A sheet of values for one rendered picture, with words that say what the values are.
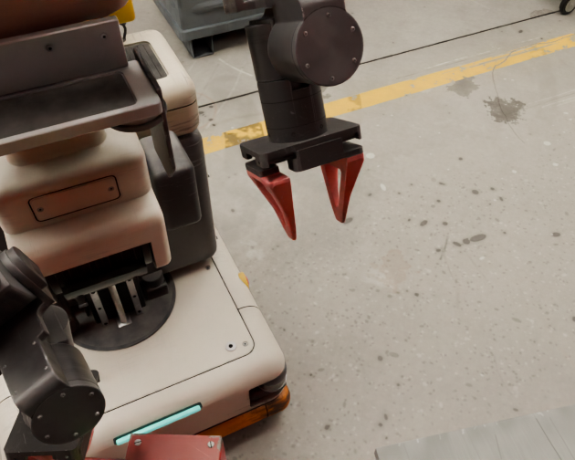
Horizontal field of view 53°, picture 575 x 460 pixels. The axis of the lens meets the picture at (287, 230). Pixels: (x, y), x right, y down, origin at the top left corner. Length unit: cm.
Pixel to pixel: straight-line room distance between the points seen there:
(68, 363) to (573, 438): 39
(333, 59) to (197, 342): 99
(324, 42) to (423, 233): 156
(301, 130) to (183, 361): 89
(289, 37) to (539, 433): 35
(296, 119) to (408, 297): 132
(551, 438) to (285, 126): 33
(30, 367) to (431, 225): 165
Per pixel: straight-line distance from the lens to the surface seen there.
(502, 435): 48
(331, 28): 45
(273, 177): 53
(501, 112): 258
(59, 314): 57
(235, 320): 138
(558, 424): 50
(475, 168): 227
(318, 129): 53
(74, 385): 49
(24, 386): 49
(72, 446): 59
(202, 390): 130
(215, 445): 70
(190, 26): 273
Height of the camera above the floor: 142
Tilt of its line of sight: 47 degrees down
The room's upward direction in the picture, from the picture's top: straight up
